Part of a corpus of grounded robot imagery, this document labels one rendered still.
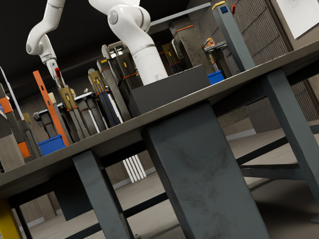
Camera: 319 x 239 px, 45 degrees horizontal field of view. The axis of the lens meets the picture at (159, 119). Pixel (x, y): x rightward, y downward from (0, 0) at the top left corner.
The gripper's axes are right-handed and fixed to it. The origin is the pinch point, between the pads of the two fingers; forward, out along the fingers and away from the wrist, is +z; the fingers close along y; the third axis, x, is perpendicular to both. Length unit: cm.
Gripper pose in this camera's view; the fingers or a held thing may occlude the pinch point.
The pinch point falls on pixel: (60, 85)
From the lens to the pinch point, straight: 229.7
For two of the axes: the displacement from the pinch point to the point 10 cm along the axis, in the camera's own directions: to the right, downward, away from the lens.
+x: -8.9, 3.7, -2.5
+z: 4.0, 9.1, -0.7
